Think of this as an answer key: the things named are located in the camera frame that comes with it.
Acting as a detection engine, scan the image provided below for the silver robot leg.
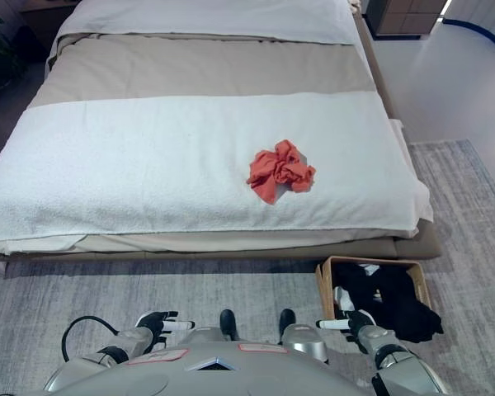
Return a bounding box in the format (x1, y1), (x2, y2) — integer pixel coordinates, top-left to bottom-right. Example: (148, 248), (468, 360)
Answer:
(277, 308), (330, 365)
(187, 308), (238, 343)

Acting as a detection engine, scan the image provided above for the blue curved bar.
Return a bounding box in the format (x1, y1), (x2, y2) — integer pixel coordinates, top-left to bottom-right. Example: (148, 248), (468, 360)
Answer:
(442, 16), (495, 49)

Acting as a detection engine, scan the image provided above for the brown bed frame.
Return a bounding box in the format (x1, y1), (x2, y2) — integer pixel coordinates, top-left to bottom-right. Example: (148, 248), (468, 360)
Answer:
(354, 14), (443, 260)

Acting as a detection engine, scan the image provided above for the silver robot torso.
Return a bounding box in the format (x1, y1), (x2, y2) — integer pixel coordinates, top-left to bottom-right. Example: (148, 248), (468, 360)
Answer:
(43, 345), (380, 396)

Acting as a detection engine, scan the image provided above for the white terry bed towel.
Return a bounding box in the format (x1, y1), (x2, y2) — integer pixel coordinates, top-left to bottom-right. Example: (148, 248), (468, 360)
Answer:
(0, 91), (435, 249)

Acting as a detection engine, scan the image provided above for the dark wooden nightstand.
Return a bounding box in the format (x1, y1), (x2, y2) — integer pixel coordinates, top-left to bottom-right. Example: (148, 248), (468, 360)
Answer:
(19, 0), (83, 45)

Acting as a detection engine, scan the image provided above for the white garment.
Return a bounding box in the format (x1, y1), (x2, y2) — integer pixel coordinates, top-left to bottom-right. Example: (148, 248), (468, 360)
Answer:
(332, 286), (356, 311)

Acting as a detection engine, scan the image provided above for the beige bed duvet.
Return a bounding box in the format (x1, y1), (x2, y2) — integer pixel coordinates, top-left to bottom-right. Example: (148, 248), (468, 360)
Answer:
(0, 31), (399, 256)

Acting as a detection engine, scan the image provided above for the black clothes pile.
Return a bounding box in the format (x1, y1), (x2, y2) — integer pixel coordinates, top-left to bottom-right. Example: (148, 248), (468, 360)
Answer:
(332, 262), (445, 345)

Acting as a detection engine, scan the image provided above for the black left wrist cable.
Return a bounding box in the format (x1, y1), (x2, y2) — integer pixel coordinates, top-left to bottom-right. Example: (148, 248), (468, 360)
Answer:
(61, 315), (121, 363)

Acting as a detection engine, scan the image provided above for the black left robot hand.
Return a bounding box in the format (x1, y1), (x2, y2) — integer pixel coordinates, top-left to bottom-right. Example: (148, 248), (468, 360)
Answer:
(135, 309), (196, 343)

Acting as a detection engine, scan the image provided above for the red cloth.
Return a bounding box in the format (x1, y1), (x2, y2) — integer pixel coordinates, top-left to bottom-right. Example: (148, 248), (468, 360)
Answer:
(246, 139), (317, 205)

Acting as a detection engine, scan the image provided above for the brown wooden cabinet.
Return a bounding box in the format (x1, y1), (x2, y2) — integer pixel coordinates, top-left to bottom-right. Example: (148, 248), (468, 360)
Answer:
(363, 0), (443, 39)

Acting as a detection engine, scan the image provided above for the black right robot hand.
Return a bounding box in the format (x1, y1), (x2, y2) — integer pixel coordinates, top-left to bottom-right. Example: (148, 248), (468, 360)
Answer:
(315, 309), (376, 343)

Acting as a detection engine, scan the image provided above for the wooden laundry basket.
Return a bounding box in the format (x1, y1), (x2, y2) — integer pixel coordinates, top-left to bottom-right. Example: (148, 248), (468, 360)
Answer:
(314, 255), (434, 328)

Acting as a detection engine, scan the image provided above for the silver right robot leg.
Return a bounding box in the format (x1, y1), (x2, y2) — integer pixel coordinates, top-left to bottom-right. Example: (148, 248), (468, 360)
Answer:
(277, 308), (330, 365)

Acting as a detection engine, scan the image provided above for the silver left robot leg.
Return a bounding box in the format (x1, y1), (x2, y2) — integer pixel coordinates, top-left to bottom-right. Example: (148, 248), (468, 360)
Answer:
(187, 308), (238, 343)

